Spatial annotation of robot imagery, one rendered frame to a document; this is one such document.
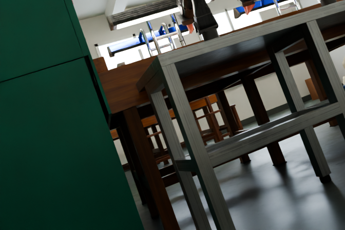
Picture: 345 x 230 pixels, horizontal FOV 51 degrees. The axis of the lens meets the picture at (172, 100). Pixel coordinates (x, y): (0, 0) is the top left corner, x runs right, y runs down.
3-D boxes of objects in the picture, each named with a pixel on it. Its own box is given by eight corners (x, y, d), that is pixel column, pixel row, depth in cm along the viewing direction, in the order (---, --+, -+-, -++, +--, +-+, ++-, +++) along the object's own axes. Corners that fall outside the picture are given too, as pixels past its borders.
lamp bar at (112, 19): (218, -5, 201) (213, -17, 201) (110, 26, 187) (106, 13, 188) (214, 1, 208) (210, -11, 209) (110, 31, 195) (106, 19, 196)
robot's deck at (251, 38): (424, -15, 151) (421, -23, 151) (161, 66, 115) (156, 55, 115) (298, 51, 236) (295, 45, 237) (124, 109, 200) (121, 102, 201)
